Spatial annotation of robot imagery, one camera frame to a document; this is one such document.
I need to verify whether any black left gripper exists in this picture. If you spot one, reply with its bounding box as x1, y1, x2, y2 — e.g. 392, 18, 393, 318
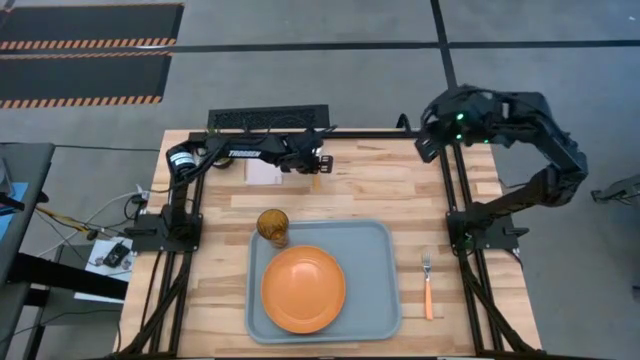
281, 125, 337, 174

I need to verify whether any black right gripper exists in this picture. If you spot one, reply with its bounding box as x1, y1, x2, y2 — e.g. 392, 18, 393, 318
415, 85, 486, 164

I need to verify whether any amber glass cup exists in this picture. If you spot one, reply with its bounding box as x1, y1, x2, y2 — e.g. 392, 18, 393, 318
256, 208, 291, 250

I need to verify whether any orange plate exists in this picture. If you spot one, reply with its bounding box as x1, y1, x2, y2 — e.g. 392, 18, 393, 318
260, 244, 347, 335

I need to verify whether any grey plastic tray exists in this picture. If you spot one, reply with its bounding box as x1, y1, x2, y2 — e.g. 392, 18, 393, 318
243, 218, 404, 345

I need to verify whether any black perforated vent grille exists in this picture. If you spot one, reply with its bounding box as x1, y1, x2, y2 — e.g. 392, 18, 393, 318
207, 104, 330, 132

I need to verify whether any white paper sheet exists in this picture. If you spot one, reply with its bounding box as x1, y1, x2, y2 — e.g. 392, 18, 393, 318
244, 158, 284, 187

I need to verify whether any grey office chair base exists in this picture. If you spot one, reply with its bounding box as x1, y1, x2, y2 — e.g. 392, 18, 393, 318
590, 173, 640, 207

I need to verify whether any small black handheld device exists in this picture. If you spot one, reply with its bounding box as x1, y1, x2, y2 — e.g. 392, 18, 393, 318
102, 242, 131, 268

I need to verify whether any black hazard-striped floor mat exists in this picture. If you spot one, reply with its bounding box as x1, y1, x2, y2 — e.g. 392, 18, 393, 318
0, 3, 185, 52
0, 51, 174, 110

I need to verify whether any dark side table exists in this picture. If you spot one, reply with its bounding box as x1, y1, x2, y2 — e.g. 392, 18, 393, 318
0, 142, 129, 360

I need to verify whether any fork with orange handle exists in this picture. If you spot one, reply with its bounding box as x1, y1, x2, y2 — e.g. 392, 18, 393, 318
421, 251, 435, 321

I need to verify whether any black aluminium table frame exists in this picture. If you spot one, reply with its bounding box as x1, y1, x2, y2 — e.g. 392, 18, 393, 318
117, 128, 549, 359

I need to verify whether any white cable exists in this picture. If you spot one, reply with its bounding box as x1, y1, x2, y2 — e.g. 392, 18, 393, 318
35, 188, 151, 257

